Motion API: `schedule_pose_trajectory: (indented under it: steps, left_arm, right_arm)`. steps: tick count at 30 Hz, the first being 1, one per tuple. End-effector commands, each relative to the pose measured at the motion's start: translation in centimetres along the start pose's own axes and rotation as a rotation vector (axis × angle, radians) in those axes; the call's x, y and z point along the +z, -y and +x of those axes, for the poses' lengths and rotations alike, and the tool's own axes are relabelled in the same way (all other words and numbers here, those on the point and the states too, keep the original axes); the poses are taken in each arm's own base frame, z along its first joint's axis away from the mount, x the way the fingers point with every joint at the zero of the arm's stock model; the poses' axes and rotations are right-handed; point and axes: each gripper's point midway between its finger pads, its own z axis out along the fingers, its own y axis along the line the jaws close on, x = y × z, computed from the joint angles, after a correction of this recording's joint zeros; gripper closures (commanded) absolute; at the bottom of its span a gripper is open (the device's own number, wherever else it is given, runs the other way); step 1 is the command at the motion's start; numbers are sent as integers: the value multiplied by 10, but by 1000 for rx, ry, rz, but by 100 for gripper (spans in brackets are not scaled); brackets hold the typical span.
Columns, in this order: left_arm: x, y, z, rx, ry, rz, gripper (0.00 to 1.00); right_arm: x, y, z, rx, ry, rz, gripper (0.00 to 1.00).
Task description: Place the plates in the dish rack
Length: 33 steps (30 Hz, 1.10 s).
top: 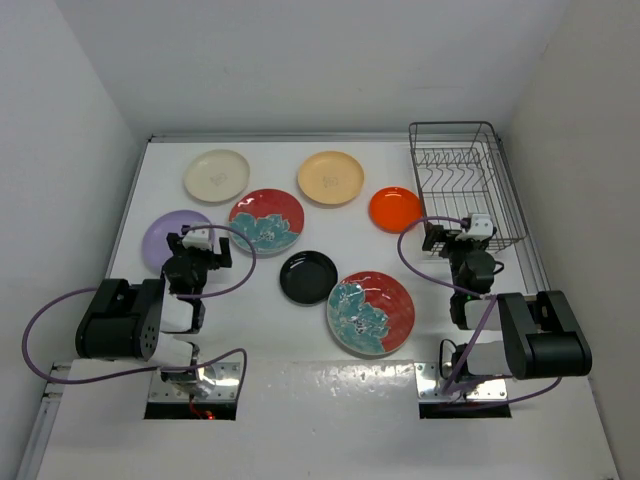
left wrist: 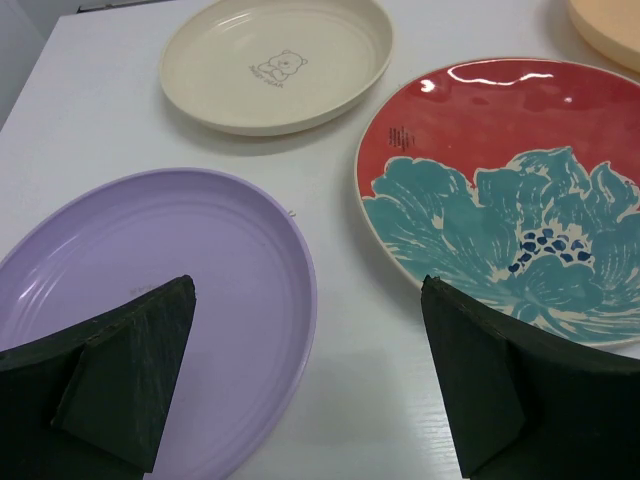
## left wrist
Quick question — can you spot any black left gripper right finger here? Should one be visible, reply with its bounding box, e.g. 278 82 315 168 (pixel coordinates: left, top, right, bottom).
421 277 639 479

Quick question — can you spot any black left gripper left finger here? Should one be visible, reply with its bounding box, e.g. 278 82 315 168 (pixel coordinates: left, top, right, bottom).
1 275 196 479

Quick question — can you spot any lavender plastic plate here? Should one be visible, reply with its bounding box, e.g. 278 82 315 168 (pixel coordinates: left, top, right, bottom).
1 169 317 479

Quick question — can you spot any red teal flower plate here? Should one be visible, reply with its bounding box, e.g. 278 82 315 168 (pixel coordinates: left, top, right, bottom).
354 58 639 347

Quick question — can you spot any cream bear plate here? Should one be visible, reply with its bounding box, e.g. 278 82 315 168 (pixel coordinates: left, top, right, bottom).
159 1 394 137

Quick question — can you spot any peach beige plate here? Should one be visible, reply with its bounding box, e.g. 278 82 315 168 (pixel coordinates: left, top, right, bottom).
567 0 639 72

